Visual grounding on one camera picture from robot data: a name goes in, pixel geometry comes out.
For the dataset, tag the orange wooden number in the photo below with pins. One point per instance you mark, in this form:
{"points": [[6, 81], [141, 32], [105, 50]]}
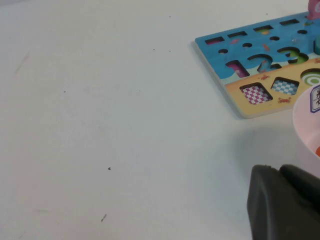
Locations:
{"points": [[318, 151]]}

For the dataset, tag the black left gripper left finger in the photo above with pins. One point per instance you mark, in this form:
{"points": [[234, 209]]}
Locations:
{"points": [[270, 207]]}

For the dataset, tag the paper label on pink bowl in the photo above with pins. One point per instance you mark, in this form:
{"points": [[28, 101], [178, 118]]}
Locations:
{"points": [[316, 98]]}

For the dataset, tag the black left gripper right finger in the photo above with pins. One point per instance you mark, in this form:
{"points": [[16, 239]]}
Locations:
{"points": [[305, 182]]}

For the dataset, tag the colourful wooden puzzle board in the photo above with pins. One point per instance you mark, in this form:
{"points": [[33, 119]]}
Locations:
{"points": [[255, 82]]}

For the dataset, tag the pink plastic bowl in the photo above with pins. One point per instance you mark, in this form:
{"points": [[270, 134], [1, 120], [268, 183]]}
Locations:
{"points": [[303, 130]]}

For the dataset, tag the pink wooden fish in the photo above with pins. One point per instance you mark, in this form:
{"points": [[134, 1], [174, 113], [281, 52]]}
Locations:
{"points": [[313, 10]]}

